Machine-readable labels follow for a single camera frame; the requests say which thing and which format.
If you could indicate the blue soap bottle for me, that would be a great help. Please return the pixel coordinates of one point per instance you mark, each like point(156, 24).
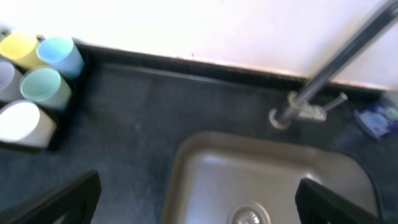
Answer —
point(377, 118)

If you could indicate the black tray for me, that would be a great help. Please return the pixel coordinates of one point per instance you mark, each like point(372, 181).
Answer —
point(73, 102)

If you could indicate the steel sink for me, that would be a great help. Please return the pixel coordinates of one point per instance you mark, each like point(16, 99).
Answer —
point(248, 174)

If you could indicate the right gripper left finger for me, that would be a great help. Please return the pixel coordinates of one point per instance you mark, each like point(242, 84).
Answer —
point(62, 202)

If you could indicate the grey cup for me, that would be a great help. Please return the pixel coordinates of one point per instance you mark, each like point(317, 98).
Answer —
point(7, 81)

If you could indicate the green cup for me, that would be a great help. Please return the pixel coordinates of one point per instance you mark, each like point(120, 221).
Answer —
point(45, 88)

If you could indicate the blue cup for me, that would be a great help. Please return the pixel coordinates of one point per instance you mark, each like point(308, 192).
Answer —
point(60, 54)

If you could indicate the yellow cup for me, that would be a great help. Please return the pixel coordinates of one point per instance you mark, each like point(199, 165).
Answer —
point(18, 48)

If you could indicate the steel tap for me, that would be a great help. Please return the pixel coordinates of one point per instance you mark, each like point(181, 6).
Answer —
point(335, 62)

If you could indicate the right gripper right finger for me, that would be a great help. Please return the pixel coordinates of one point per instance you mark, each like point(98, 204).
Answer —
point(323, 208)

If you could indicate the cream cup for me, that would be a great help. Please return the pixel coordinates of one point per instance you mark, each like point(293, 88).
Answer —
point(25, 124)

